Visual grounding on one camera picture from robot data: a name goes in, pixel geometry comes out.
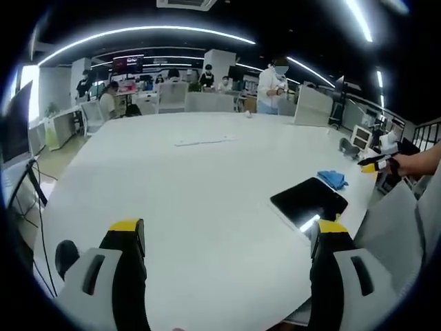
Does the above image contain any white drawer cabinet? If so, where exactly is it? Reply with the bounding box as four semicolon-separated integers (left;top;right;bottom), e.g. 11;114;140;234
351;123;373;151

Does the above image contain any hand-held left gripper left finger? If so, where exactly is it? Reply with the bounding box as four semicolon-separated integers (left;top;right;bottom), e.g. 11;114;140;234
57;217;152;331

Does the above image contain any white desk partition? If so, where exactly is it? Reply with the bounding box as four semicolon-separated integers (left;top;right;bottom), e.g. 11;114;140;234
293;85;333;127

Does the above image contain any black tripod stand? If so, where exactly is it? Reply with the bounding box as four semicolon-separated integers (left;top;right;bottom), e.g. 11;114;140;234
328;74;363;131

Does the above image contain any white mesh office chair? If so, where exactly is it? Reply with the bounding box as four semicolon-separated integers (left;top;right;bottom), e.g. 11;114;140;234
157;81;187;114

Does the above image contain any dark computer monitor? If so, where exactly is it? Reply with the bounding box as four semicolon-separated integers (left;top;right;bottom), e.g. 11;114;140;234
0;80;34;167

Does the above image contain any black round chair back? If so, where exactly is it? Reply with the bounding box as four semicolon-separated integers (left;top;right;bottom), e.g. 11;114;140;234
54;239;82;281

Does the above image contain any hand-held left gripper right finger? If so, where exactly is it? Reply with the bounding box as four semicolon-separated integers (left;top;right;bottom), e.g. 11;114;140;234
308;219;397;331

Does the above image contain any black cable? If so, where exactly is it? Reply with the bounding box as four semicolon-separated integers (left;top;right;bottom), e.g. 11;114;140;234
25;157;58;299

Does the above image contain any green bag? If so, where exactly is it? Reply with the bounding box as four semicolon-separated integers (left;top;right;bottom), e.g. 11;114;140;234
44;118;59;152

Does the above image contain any person's grey clothing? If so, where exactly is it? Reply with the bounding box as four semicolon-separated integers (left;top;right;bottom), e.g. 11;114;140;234
353;172;441;297

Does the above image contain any blue cleaning cloth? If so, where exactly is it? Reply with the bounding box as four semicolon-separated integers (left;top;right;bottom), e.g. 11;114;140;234
316;169;350;190

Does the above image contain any ceiling air conditioner vent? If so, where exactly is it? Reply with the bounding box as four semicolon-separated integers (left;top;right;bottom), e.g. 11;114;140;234
156;0;215;9

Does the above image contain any grey rounded object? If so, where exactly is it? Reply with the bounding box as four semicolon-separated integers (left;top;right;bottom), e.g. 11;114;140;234
338;137;360;160

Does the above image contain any person's right hand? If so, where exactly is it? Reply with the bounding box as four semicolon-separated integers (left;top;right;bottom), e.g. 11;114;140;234
395;151;422;181

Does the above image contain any black tablet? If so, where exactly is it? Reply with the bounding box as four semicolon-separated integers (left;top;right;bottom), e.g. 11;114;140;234
269;177;349;246

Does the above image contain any black metal railing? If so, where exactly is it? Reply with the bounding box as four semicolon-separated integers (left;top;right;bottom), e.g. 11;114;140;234
411;118;441;153

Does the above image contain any wall television screen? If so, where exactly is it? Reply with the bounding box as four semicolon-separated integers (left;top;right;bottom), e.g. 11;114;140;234
112;54;144;74

